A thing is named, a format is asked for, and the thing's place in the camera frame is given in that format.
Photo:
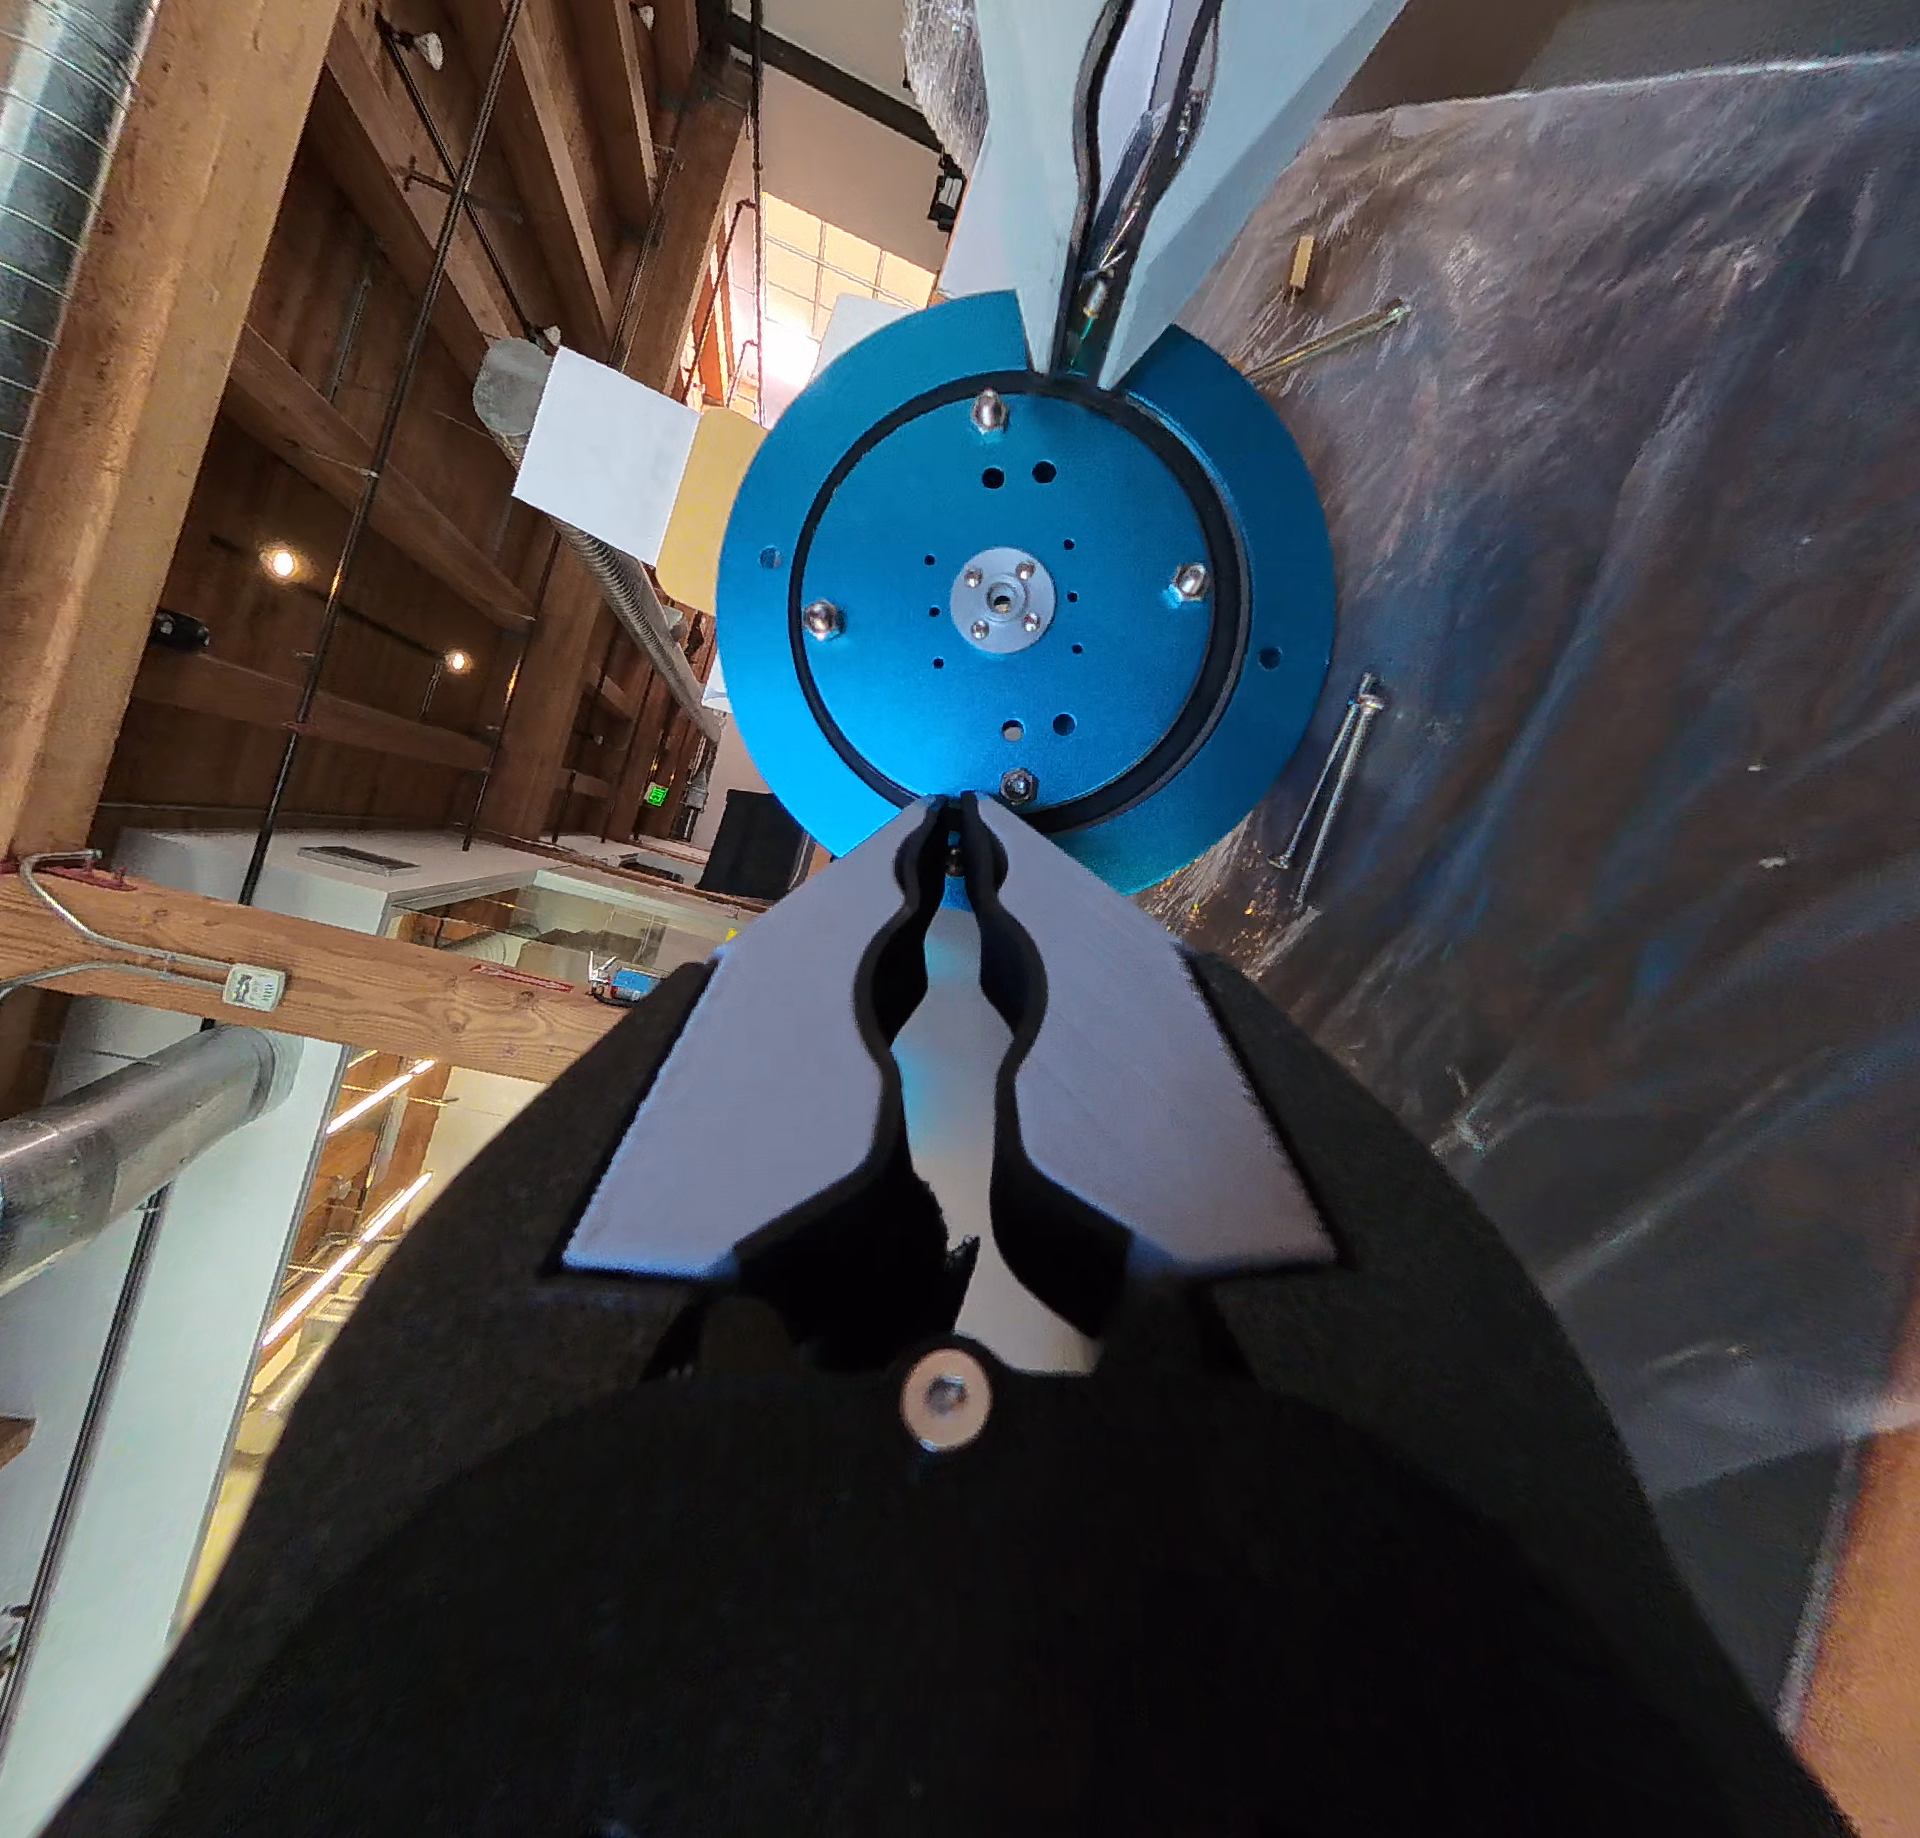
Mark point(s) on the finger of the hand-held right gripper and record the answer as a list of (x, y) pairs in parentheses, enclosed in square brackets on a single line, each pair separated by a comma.
[(1289, 69), (1018, 98)]

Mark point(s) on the orange and white cardboard box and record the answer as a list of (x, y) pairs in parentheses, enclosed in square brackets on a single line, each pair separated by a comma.
[(600, 473)]

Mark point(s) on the bubble wrap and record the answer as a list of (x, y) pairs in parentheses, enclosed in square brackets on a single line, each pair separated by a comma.
[(944, 37)]

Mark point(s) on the silver air duct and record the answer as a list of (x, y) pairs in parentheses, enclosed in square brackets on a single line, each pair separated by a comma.
[(76, 144)]

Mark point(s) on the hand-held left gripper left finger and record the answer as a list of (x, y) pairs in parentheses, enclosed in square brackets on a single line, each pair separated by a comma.
[(750, 1102)]

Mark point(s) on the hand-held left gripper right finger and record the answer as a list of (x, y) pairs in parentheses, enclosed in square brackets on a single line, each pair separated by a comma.
[(1171, 1102)]

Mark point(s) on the clear plastic sheet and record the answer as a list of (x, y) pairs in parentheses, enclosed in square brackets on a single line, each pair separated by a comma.
[(1649, 669)]

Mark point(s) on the blue round turntable base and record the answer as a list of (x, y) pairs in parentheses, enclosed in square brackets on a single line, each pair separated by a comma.
[(899, 518)]

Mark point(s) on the loose brass standoff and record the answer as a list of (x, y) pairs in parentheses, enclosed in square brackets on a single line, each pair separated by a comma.
[(1301, 261)]

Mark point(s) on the grey metal pipe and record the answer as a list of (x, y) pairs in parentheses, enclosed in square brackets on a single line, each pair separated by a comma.
[(119, 1134)]

